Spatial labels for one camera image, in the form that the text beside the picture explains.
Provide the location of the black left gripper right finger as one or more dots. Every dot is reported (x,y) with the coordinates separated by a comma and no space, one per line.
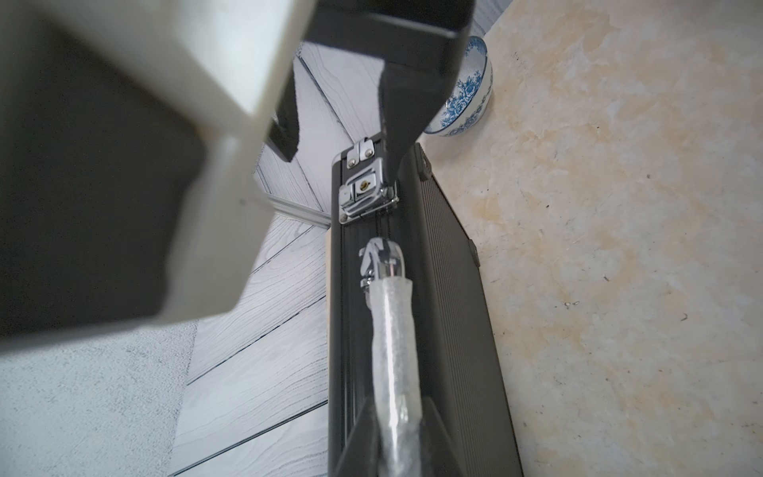
(438,458)

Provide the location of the blue white patterned bowl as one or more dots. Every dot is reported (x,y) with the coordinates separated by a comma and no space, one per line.
(470,97)

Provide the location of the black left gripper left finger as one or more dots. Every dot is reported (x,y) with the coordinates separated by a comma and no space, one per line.
(361,455)

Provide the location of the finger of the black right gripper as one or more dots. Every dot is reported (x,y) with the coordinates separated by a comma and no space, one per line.
(284,133)
(422,44)

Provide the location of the black poker case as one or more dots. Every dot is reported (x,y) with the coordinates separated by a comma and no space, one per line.
(458,363)

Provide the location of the right aluminium frame post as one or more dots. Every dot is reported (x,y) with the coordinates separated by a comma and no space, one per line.
(299,212)

